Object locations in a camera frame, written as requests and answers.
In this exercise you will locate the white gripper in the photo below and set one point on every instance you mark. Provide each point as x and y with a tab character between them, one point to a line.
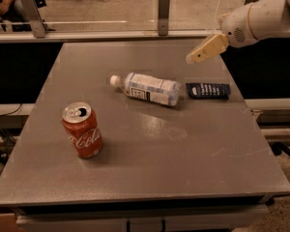
236	27

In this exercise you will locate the clear plastic water bottle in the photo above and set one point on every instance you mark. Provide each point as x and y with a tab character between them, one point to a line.
148	88

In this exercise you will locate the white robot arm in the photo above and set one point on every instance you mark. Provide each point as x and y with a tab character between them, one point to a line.
272	19

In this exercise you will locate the dark blue snack packet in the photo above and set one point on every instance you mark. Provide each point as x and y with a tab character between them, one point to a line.
208	91

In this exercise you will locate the red Coca-Cola can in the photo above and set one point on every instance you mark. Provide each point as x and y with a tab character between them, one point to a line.
80	122

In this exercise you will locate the seated person in jeans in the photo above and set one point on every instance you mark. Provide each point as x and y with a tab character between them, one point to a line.
5	0

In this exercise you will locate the cardboard box corner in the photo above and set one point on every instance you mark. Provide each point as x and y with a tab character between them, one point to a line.
8	222

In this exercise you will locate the middle metal bracket post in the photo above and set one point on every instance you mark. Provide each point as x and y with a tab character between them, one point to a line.
163	17

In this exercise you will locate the left metal bracket post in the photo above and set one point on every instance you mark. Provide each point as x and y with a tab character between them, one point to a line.
36	23

